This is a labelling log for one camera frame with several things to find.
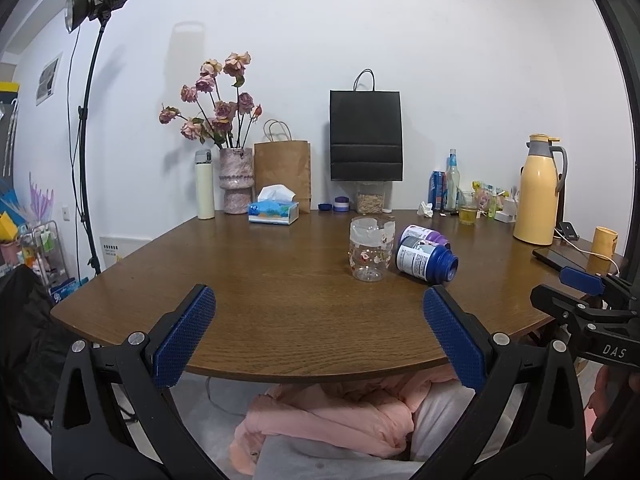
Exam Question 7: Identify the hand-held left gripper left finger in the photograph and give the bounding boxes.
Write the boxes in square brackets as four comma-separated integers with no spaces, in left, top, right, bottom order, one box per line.
[51,284,231,480]

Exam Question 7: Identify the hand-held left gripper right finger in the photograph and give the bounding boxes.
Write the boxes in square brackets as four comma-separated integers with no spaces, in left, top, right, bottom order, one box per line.
[410,285,587,480]

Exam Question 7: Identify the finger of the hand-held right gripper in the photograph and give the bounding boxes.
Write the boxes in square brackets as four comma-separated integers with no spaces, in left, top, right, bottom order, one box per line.
[559,266,640,312]
[530,284,603,335]

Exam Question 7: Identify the clear floral cup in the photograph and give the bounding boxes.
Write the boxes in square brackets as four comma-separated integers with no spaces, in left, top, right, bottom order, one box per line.
[349,216,396,283]

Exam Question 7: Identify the yellow cup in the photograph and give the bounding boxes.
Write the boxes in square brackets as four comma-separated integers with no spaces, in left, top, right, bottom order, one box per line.
[592,226,620,262]

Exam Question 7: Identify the person's right hand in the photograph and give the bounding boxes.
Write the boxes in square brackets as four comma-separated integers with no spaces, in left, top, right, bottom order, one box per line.
[587,364,612,456]

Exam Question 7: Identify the black smartphone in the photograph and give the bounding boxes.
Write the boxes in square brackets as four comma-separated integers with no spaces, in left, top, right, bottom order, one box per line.
[531,245,587,274]

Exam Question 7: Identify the blue-capped supplement bottle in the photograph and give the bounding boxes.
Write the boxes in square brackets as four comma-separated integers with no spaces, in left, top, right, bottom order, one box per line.
[395,236,459,283]

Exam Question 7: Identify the yellow thermos jug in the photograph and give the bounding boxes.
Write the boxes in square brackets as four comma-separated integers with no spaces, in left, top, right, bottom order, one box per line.
[513,133,569,246]

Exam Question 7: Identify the white charger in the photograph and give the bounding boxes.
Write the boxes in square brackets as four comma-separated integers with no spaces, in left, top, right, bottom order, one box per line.
[494,197,519,224]

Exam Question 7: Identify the purple supplement bottle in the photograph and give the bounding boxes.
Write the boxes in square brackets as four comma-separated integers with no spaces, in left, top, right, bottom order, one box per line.
[398,225,451,251]

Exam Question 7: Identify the glass of yellow liquid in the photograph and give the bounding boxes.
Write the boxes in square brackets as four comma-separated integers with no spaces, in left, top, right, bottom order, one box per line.
[458,190,479,225]

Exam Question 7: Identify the blue packet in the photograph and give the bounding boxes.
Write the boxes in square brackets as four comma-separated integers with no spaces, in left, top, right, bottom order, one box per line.
[49,277,90,307]

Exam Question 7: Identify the pink jacket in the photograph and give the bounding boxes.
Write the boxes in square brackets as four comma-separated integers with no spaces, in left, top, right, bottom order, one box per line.
[229,364,473,477]

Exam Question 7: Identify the white thermos bottle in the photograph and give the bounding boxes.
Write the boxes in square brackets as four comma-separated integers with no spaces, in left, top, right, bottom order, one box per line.
[195,149,216,220]

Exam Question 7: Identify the black cloth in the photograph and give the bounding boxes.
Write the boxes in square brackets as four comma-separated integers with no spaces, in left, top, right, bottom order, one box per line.
[0,264,103,423]

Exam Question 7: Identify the blue soda can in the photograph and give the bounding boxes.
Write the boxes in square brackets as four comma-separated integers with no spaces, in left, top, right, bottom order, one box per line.
[428,170,447,211]

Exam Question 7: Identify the blue tissue box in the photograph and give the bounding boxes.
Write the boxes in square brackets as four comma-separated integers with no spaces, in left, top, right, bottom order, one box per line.
[248,184,300,225]

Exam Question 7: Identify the clear glass bottle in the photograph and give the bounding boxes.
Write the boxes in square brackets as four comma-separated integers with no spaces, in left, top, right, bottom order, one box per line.
[446,148,461,213]

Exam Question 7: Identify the clear jar of oats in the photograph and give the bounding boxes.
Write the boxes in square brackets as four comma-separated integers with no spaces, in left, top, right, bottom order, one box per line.
[356,181,386,215]

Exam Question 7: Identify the pink stone vase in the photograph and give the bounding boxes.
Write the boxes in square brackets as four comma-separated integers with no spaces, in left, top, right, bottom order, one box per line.
[219,147,255,215]

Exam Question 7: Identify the brown paper bag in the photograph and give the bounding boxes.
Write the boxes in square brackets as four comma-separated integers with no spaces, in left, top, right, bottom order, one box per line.
[253,119,313,211]

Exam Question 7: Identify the purple decoration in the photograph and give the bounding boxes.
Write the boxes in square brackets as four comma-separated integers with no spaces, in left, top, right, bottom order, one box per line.
[27,172,55,222]

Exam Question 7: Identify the black paper bag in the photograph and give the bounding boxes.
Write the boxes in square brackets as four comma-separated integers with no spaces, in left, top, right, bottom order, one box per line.
[329,68,404,183]

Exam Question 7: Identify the dried pink roses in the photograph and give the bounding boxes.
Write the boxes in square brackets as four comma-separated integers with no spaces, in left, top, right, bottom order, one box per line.
[159,51,264,150]

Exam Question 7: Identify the black studio light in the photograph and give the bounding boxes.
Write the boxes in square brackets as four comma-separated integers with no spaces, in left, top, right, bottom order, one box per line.
[65,0,136,34]

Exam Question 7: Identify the white cable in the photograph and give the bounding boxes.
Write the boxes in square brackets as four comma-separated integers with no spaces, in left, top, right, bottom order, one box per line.
[553,229,622,277]

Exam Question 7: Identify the white wall panel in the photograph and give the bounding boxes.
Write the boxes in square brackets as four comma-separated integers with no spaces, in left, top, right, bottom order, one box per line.
[99,236,137,264]

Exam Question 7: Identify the metal wire rack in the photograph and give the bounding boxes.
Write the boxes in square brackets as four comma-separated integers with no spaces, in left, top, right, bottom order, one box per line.
[17,220,72,302]

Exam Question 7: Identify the wall poster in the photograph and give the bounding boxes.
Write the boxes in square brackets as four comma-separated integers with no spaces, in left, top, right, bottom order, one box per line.
[35,52,64,106]

